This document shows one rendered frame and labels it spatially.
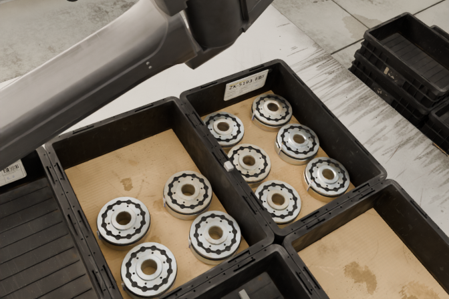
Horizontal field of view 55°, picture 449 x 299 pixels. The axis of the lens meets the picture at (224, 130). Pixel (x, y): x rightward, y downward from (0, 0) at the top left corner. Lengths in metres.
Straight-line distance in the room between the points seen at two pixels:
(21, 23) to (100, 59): 2.33
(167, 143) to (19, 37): 1.74
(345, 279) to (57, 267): 0.56
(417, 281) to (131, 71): 0.77
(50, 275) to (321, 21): 2.39
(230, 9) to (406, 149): 1.02
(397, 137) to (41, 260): 1.01
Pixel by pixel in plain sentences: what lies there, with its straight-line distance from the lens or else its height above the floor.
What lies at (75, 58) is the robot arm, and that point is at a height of 1.37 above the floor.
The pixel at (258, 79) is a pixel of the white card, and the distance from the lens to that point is 1.10.
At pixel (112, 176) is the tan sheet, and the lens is 0.97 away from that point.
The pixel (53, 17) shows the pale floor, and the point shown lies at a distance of 2.74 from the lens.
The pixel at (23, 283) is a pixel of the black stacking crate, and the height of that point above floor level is 0.83.
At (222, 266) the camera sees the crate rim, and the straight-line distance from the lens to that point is 0.78.
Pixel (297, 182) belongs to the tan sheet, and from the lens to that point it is 1.01.
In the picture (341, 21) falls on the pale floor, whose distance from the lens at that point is 2.99.
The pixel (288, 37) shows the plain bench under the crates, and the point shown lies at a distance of 1.57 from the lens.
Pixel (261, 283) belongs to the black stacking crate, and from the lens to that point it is 0.89.
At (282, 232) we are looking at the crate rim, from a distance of 0.82.
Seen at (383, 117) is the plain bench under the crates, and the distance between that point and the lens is 1.42.
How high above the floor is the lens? 1.65
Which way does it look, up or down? 51 degrees down
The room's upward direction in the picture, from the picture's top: 11 degrees clockwise
